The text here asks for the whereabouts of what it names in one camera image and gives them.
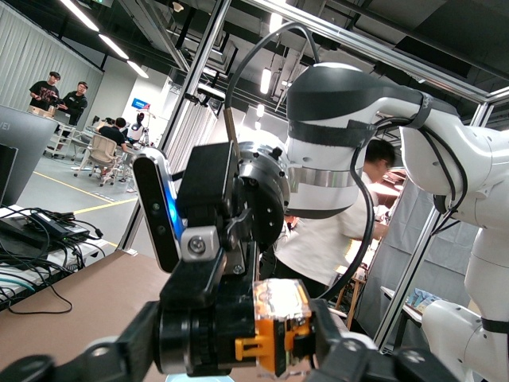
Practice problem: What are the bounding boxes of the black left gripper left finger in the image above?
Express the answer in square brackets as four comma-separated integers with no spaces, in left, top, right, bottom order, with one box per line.
[0,300,160,382]

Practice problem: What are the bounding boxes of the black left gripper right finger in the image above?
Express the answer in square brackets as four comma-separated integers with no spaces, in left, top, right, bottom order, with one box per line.
[305,298,458,382]

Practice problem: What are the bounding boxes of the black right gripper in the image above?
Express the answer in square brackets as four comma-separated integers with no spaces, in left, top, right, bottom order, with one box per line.
[159,140,286,310]

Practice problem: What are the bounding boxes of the orange and black push switch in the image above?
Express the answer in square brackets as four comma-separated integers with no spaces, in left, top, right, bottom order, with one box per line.
[157,278,316,378]

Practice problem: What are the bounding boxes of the light blue round plate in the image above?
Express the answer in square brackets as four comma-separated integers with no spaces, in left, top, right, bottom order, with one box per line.
[165,372,235,382]

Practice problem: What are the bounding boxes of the person in white shirt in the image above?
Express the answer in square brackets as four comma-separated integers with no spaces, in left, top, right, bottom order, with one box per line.
[274,138,398,299]

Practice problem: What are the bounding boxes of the colourful printed box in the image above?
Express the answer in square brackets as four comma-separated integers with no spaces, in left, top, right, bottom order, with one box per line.
[405,286,442,315]

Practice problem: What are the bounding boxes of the black power adapter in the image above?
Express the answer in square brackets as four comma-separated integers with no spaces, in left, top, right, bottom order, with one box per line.
[29,210,91,240]

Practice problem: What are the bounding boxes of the white humanoid robot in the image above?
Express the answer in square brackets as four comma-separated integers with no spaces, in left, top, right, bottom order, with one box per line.
[126,112,147,143]

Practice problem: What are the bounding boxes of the beige office chair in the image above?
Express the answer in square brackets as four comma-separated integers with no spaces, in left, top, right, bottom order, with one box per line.
[74,134,122,187]

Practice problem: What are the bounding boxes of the seated person black shirt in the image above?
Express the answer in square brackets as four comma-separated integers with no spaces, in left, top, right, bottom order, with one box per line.
[96,117,129,154]

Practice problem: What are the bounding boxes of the white utility cart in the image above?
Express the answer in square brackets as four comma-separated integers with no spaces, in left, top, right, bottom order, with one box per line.
[47,123,76,158]

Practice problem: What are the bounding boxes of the standing person plain black jacket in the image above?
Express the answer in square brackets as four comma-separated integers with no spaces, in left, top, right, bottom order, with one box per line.
[58,80,89,127]

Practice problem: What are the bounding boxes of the grey computer monitor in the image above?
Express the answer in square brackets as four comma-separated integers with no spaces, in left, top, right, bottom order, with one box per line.
[0,104,60,208]

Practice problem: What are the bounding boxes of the standing person printed black shirt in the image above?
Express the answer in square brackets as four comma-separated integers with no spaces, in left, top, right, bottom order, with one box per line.
[29,70,61,116]

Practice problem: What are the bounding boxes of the thin black looped cable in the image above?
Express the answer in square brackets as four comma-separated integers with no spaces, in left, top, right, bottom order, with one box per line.
[6,254,75,315]

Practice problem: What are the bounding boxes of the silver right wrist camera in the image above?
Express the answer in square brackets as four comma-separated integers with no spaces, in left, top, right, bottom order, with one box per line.
[132,146,186,275]

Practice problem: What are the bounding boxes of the aluminium frame post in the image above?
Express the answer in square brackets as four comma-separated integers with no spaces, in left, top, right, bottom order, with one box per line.
[117,0,234,255]
[373,99,498,351]

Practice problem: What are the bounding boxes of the tangled black cables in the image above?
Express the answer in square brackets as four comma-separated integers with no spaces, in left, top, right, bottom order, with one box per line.
[0,206,107,303]

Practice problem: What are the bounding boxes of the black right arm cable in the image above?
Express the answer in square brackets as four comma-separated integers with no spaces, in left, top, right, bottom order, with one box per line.
[223,21,377,302]

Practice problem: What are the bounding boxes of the aluminium frame beam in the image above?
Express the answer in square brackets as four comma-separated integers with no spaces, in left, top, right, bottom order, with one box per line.
[246,0,509,103]

